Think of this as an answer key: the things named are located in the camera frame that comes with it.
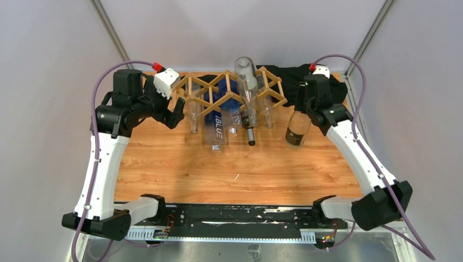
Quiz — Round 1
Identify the clear glass bottle left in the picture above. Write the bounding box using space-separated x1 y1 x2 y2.
186 82 201 134

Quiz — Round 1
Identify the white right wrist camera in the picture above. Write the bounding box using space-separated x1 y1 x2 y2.
312 64 331 79

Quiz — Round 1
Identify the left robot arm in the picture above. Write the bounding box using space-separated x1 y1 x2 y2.
61 68 185 241

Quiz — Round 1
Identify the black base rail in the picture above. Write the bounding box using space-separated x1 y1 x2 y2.
126 203 348 245

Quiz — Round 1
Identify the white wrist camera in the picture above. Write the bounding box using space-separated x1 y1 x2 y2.
153 68 180 100
312 64 331 79

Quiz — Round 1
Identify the wooden lattice wine rack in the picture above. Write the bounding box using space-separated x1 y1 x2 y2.
171 67 287 117

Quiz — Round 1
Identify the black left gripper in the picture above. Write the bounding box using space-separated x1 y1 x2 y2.
133 76 184 128

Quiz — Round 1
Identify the clear bottle with black label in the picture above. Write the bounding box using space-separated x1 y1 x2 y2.
285 110 311 148

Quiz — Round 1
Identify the small clear glass bottle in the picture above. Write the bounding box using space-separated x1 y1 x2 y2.
254 75 274 128

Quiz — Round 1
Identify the black cloth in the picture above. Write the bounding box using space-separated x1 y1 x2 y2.
197 63 349 109

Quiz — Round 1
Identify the blue labelled clear bottle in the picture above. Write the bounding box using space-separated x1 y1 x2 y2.
204 110 224 153

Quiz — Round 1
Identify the dark brown wine bottle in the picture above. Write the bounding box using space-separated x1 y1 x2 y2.
240 111 256 146

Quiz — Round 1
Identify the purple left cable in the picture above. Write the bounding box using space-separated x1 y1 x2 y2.
70 59 164 262

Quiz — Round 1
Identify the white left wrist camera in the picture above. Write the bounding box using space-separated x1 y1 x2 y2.
153 68 180 100

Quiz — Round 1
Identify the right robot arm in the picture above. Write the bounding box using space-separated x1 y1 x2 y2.
296 74 413 231

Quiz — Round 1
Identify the clear bottle with silver label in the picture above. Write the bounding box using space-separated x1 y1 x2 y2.
234 56 258 127

